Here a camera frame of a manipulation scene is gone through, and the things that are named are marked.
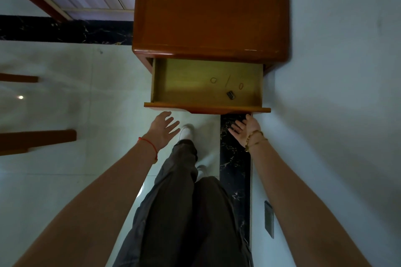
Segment person's left hand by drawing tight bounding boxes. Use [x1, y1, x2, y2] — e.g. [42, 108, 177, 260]
[142, 111, 181, 152]

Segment brown wooden nightstand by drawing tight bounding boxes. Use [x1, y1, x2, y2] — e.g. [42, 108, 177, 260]
[132, 0, 291, 74]

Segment gold chain bracelet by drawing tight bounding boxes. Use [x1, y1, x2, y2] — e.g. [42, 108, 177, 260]
[245, 130, 264, 149]

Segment grey wall socket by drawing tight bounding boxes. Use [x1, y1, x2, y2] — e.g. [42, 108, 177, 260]
[264, 200, 275, 239]

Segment red string bracelet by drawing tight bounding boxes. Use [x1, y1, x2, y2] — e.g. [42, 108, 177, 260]
[138, 137, 159, 164]

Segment person's right forearm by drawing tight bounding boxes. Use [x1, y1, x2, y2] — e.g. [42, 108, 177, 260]
[246, 139, 374, 267]

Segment person's right hand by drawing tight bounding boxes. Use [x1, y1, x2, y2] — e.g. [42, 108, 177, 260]
[228, 114, 262, 148]

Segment open wooden drawer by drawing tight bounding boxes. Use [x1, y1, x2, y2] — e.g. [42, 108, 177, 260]
[144, 58, 272, 115]

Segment person's left forearm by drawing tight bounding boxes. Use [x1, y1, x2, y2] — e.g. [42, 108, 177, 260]
[13, 137, 158, 267]

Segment thick brown wooden leg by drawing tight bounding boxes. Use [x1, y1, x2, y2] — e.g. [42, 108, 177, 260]
[0, 129, 77, 156]

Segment white shoe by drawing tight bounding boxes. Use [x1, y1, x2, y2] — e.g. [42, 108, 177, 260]
[178, 124, 195, 144]

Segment thin gold bracelet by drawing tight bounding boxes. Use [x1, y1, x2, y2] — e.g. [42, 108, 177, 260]
[245, 138, 269, 153]

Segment dark grey trousers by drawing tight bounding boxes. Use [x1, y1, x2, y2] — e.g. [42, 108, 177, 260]
[113, 139, 254, 267]

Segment thin brown wooden leg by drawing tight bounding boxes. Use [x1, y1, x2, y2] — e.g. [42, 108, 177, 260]
[0, 73, 39, 83]

